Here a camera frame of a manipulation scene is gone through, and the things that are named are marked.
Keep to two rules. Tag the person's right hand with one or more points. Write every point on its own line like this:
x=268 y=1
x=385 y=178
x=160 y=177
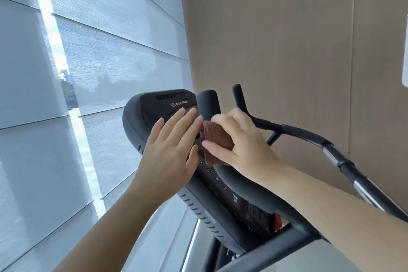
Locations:
x=251 y=150

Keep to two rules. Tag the person's left hand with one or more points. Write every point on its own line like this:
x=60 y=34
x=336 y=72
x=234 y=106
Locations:
x=165 y=157

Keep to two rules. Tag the person's left middle finger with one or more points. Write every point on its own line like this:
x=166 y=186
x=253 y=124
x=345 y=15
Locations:
x=185 y=123

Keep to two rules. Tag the person's right thumb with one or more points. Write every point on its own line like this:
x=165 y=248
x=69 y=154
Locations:
x=218 y=150

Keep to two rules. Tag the person's left little finger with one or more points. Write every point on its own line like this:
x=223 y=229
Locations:
x=156 y=133

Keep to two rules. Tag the person's left thumb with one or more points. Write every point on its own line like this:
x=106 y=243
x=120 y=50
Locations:
x=193 y=160

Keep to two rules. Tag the brown ribbed cleaning cloth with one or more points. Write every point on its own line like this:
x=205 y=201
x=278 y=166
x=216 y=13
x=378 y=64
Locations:
x=220 y=136

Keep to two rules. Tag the person's left forearm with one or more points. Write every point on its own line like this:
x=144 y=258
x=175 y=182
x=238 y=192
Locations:
x=121 y=230

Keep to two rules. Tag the person's right forearm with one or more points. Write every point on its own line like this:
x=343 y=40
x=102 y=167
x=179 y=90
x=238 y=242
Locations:
x=334 y=214

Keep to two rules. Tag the black exercise machine console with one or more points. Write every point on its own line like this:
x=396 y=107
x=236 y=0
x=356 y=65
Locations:
x=146 y=112

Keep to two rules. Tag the black padded curved grip bar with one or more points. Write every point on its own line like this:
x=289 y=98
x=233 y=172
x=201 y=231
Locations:
x=251 y=190

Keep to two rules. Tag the wide white roller blind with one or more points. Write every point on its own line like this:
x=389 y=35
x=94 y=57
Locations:
x=28 y=128

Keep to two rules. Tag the black machine frame post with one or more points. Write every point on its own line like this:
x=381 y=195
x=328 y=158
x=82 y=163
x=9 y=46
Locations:
x=287 y=246

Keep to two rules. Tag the white wall fixture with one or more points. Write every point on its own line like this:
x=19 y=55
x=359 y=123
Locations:
x=405 y=51

